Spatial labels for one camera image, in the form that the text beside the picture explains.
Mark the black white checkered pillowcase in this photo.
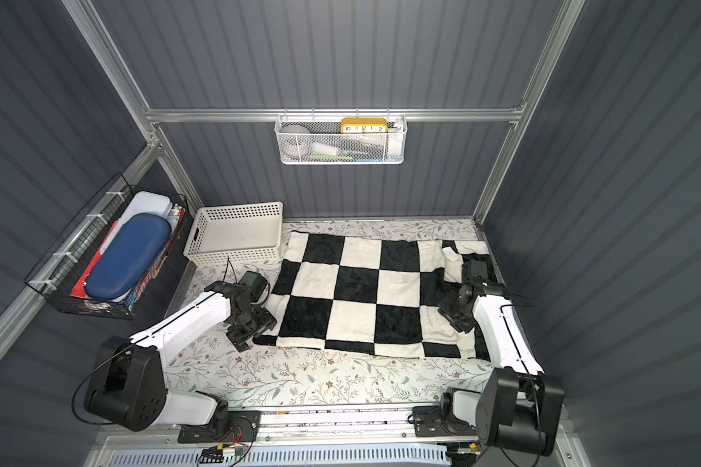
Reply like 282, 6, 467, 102
253, 232, 496, 360

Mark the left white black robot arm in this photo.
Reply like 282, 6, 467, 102
74, 274, 277, 443

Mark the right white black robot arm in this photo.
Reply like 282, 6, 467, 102
438, 277, 565, 458

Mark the white tape roll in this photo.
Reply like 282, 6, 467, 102
278, 125, 312, 160

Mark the white perforated plastic basket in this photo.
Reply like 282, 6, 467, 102
183, 202, 284, 268

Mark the blue oval case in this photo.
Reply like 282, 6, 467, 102
85, 214, 171, 301

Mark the white plastic box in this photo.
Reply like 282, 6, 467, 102
97, 191, 173, 255

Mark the red flat folder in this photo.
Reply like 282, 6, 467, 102
70, 220, 119, 299

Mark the yellow clock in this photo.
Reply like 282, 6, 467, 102
340, 117, 389, 134

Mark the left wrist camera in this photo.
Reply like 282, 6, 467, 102
237, 270, 270, 305

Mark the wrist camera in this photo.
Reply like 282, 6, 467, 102
237, 270, 270, 305
461, 260, 491, 282

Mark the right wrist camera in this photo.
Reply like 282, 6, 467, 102
461, 260, 491, 282

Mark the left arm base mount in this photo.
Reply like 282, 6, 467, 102
177, 411, 261, 444

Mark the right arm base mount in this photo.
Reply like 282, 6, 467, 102
407, 406, 481, 439

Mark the black wire side basket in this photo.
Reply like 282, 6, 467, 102
25, 173, 189, 320

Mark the white wire wall basket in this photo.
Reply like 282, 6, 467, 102
275, 114, 408, 165

